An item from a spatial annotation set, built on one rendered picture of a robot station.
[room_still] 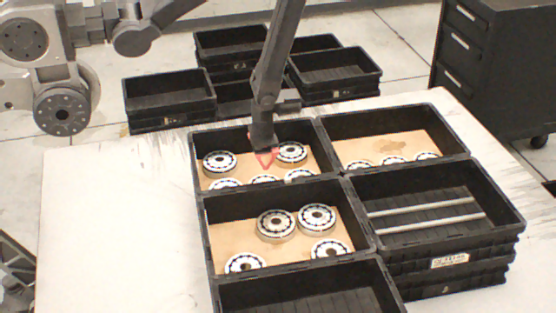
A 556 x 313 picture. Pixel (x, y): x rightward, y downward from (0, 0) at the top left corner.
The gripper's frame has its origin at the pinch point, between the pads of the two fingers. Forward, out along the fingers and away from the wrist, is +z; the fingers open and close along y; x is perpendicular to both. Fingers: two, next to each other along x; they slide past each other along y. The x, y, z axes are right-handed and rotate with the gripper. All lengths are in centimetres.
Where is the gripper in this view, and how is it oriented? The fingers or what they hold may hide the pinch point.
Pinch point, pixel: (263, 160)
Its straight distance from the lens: 162.5
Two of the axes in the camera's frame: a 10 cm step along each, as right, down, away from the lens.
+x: -9.7, 1.4, -1.9
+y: -2.4, -5.9, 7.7
